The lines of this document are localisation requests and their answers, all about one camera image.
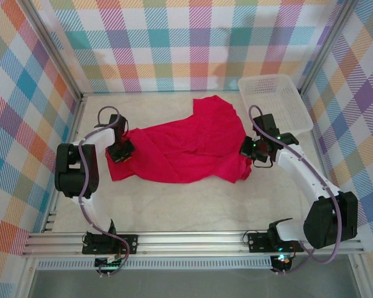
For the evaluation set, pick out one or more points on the red t-shirt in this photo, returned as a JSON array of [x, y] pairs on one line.
[[189, 146]]

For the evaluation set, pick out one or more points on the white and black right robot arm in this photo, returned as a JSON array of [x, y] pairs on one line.
[[298, 170]]

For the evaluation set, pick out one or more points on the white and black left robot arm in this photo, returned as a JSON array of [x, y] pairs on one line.
[[102, 136]]

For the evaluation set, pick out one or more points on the white perforated plastic basket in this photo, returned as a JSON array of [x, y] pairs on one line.
[[273, 99]]

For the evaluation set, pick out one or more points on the aluminium table side rail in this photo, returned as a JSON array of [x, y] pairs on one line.
[[322, 161], [75, 121]]

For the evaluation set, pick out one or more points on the thin aluminium table rail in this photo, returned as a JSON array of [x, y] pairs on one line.
[[158, 92]]

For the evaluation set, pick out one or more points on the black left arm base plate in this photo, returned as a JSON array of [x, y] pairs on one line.
[[130, 243]]

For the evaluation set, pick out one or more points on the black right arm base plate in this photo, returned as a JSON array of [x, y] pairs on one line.
[[258, 242]]

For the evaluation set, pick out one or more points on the aluminium frame post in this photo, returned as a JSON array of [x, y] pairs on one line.
[[326, 46], [54, 51]]

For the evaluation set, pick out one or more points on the aluminium frame leg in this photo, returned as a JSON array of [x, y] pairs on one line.
[[26, 279], [359, 279]]

